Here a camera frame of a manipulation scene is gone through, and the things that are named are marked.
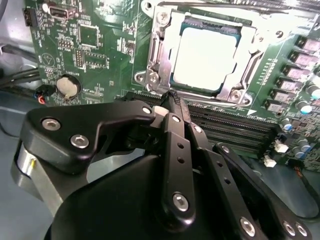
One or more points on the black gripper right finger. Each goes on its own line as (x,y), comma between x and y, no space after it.
(212,157)

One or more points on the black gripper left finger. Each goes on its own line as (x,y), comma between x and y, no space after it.
(112,112)

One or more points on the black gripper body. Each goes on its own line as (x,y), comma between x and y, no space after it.
(112,212)

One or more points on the metal socket cover frame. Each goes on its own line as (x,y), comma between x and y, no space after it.
(166,50)

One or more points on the silver CPU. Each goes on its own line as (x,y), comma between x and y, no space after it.
(205,57)

